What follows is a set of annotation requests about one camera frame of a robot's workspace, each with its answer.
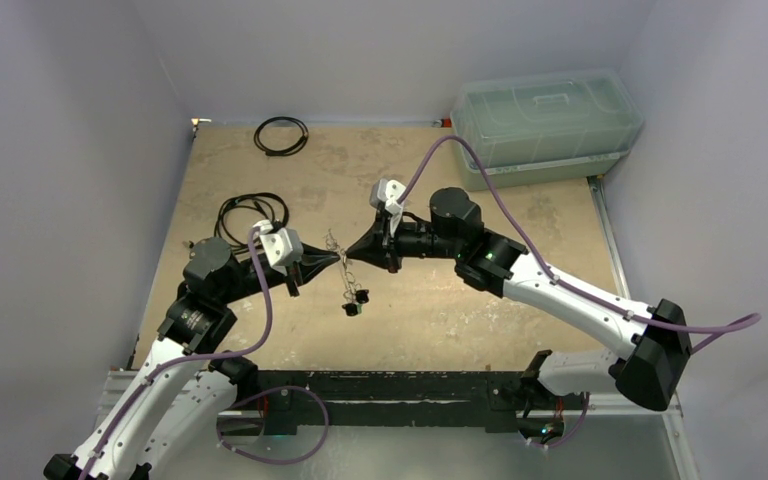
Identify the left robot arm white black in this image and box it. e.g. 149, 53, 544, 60
43, 228, 340, 479

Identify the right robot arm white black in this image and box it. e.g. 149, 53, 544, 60
346, 187, 692, 411

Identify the translucent green storage box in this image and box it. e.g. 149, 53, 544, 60
449, 69, 644, 191

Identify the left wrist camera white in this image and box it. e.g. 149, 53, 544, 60
253, 220, 304, 274

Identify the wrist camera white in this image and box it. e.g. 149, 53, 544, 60
369, 178, 406, 217
253, 220, 304, 274

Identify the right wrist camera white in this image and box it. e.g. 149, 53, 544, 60
369, 178, 406, 217

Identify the black coiled cable near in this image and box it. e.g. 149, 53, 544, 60
213, 192, 291, 256

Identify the black coiled cable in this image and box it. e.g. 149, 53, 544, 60
213, 192, 291, 256
253, 116, 310, 158

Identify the black coiled cable far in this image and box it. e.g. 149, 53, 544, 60
253, 116, 310, 158

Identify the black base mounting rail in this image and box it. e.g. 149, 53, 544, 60
211, 369, 587, 435

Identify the aluminium frame rail right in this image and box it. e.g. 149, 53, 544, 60
587, 176, 631, 299

